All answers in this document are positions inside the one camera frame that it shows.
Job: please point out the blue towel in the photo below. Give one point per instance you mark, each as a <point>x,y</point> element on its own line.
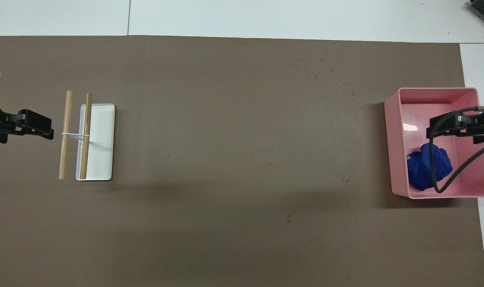
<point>425,171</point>

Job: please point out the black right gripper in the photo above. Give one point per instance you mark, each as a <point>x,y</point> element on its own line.
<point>483,125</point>

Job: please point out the pink plastic bin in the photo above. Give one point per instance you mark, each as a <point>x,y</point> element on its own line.
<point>465,183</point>

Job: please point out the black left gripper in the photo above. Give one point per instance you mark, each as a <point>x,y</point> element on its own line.
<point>0,123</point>

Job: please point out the brown table mat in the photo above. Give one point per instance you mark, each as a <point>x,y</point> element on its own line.
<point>226,199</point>

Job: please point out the wooden rack rod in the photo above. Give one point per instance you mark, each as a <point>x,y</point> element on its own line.
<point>65,151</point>
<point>85,155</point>

